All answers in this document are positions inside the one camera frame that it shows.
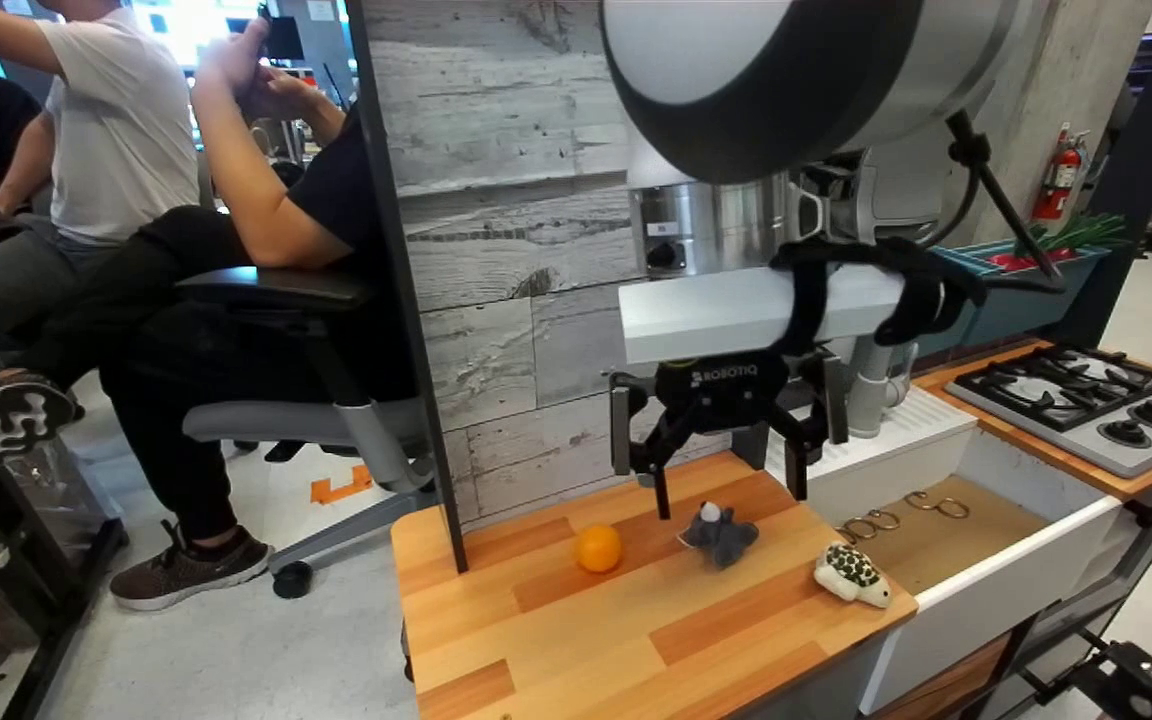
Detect orange fruit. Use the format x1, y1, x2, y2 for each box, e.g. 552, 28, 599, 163
570, 520, 629, 580

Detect small blue plastic bin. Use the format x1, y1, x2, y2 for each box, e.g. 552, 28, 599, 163
968, 241, 1113, 352

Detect person in black shirt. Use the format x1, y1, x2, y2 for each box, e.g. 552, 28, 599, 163
28, 13, 418, 615

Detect slanted black frame post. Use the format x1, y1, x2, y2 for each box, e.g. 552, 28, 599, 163
338, 0, 473, 577

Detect person in white shirt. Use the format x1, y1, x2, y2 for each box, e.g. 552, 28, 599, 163
0, 0, 207, 520

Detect dark grey small block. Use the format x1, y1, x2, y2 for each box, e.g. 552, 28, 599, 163
677, 494, 763, 573

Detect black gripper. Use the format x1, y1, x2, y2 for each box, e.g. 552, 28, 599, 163
629, 349, 832, 525

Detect black metal stand frame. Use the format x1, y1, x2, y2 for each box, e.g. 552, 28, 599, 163
971, 455, 1152, 720

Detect black seat office chair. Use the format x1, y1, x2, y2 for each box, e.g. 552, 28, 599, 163
177, 258, 449, 599

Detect green toy vegetable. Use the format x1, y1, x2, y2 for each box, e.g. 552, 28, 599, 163
1026, 212, 1126, 258

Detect grey wood backdrop panel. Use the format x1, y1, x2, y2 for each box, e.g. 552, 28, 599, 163
361, 0, 687, 533

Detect brown cardboard sheet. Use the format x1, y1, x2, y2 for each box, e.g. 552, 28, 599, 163
837, 473, 1050, 594

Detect grey toy gas stove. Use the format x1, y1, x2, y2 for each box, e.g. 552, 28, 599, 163
945, 343, 1152, 480

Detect white sink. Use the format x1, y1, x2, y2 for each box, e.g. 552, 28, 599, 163
763, 384, 1149, 716

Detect red fire extinguisher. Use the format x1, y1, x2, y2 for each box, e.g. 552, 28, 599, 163
1026, 125, 1088, 226

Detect white turtle plush toy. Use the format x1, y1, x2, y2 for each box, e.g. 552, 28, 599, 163
808, 539, 896, 610

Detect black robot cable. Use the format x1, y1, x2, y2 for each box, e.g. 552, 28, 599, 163
945, 108, 1068, 282

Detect black floor equipment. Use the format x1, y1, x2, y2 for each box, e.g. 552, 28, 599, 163
0, 434, 130, 720

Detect large blue plastic bin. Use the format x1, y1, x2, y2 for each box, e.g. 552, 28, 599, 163
915, 251, 1003, 368

